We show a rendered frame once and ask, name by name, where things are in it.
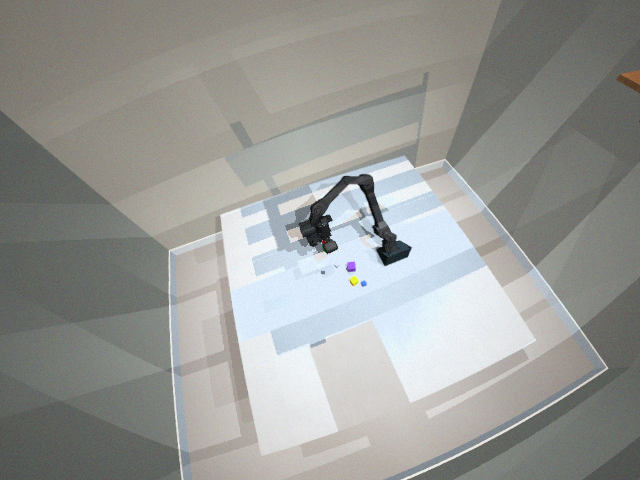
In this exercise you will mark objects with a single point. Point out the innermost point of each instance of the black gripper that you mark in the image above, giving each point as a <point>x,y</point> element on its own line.
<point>331,245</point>

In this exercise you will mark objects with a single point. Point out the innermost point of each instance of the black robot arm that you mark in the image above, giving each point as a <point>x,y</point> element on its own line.
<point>318,208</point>

